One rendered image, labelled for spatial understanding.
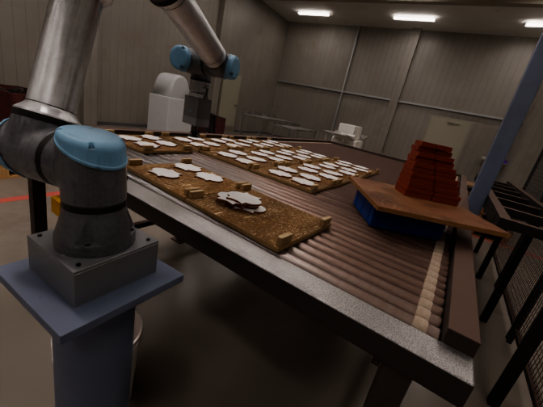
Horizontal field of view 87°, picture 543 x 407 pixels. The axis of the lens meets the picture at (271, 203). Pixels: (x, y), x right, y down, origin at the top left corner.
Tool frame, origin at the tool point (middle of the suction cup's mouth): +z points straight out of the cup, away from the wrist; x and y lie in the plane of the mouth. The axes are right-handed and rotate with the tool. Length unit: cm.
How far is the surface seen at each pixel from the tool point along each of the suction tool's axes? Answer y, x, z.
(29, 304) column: -39, 62, 25
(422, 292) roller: -92, -7, 20
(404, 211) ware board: -76, -36, 8
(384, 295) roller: -85, 4, 20
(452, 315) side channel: -99, 3, 17
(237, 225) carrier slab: -41.6, 12.4, 18.4
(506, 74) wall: -27, -1140, -259
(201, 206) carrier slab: -24.8, 12.9, 18.4
